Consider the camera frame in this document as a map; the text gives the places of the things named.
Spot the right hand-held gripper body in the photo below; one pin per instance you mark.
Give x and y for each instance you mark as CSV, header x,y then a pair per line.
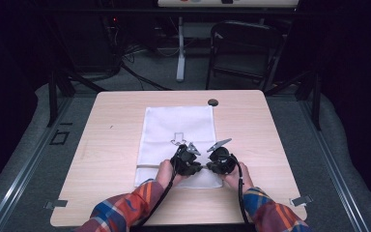
x,y
223,161

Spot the black folding chair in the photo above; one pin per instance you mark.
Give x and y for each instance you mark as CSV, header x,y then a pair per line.
x,y
244,48

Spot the black metal frame stand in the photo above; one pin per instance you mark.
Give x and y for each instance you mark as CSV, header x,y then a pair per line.
x,y
315,100
53,96

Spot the black tape square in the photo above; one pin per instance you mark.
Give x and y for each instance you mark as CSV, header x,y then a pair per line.
x,y
59,137

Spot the person's right hand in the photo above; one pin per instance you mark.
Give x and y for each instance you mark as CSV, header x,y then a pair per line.
x,y
236,179

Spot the aluminium floor rail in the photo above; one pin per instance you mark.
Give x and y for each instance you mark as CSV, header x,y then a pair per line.
x,y
338,174
22,167

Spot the white table leg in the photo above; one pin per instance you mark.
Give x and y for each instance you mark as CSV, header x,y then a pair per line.
x,y
180,51

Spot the white cloth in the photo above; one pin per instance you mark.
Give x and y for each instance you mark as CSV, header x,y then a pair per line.
x,y
177,124

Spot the person's left hand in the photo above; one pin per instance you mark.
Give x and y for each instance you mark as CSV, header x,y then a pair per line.
x,y
165,172

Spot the grey metal table bracket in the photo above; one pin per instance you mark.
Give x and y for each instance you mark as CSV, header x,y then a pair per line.
x,y
301,200
56,204

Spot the black computer tower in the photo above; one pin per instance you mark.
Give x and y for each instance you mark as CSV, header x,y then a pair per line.
x,y
90,45

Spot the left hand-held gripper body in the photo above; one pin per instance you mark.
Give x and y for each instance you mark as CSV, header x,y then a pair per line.
x,y
185,159

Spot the black tape strip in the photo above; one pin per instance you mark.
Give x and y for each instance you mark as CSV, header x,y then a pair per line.
x,y
66,123

